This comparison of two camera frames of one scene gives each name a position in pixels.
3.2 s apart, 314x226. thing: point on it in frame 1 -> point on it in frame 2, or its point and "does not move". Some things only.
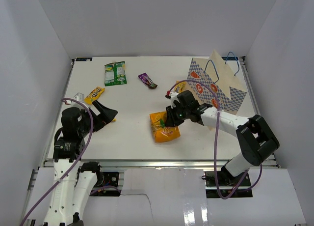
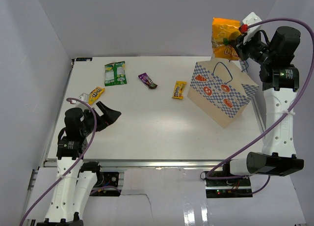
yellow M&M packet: (180, 87) does not move
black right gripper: (171, 119) -> (238, 41)
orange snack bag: (161, 133) -> (222, 27)
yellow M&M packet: (93, 95) does not move
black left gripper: (107, 114) does not move
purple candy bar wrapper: (144, 78) does not move
